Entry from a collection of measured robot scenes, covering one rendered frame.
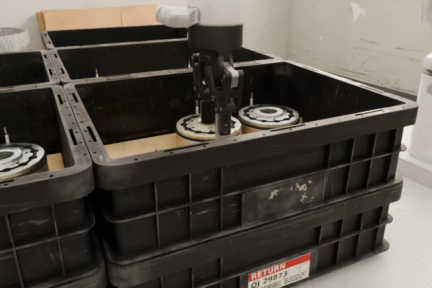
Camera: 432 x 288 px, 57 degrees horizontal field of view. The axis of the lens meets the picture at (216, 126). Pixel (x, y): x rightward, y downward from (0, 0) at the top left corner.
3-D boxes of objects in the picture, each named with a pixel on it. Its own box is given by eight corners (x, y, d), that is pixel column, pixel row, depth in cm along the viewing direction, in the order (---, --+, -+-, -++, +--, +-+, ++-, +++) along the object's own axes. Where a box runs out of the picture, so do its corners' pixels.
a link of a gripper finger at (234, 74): (214, 56, 52) (212, 71, 53) (227, 75, 49) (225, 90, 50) (231, 55, 53) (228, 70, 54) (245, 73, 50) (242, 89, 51)
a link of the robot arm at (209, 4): (153, 21, 55) (150, -27, 52) (227, 18, 58) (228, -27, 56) (171, 29, 47) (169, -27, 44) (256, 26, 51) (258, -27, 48)
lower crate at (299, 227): (279, 168, 83) (283, 114, 78) (395, 254, 57) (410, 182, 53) (81, 215, 67) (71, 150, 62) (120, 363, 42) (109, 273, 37)
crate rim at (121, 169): (286, 71, 75) (287, 58, 74) (422, 123, 50) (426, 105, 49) (63, 98, 59) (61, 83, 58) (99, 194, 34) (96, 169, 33)
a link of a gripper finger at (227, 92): (222, 69, 50) (216, 107, 53) (227, 77, 48) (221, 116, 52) (242, 67, 51) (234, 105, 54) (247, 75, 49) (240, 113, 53)
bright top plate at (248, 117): (276, 103, 73) (276, 101, 73) (311, 121, 64) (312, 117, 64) (227, 112, 69) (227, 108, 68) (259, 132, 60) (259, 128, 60)
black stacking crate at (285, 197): (282, 119, 78) (286, 62, 74) (407, 188, 53) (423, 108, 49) (73, 156, 63) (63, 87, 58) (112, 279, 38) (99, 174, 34)
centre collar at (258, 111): (272, 107, 69) (272, 104, 69) (288, 116, 65) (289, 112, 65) (248, 112, 67) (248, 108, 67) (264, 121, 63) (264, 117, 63)
